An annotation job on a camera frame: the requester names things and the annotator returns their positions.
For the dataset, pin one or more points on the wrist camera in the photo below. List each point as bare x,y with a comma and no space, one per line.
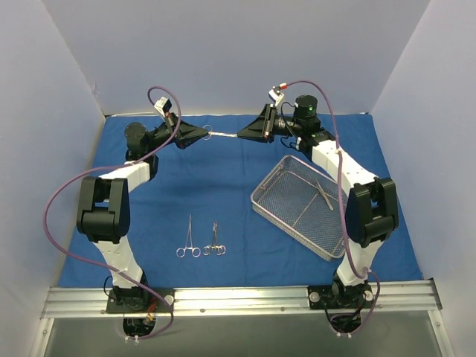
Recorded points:
163,106
276,94

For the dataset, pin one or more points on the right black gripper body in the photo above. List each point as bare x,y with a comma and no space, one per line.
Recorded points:
268,123

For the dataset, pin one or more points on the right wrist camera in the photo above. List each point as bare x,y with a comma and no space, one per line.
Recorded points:
276,94

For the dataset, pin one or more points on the aluminium front rail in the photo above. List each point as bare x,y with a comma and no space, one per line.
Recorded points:
286,300

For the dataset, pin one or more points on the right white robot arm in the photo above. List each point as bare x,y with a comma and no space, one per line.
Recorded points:
367,204

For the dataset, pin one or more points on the steel forceps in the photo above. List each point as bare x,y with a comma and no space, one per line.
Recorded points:
189,246
214,247

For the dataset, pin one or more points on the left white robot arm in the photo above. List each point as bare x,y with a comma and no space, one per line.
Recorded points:
103,214

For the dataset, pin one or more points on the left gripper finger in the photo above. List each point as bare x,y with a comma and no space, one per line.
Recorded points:
183,128
185,142

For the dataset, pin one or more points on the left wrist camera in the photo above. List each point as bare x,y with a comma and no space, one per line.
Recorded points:
163,106

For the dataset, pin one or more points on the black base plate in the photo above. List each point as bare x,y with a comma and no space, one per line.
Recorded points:
134,300
339,297

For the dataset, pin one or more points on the steel tweezers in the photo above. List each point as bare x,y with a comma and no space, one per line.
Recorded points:
325,197

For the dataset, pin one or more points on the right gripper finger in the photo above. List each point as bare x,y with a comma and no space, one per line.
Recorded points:
252,134
260,121

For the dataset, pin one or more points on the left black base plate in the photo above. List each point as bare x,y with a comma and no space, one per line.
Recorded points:
134,300

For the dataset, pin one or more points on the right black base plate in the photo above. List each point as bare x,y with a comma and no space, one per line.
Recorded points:
339,297

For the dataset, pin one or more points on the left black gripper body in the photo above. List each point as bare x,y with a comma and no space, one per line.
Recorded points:
173,129

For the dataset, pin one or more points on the metal mesh instrument tray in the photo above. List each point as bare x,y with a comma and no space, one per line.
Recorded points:
288,197

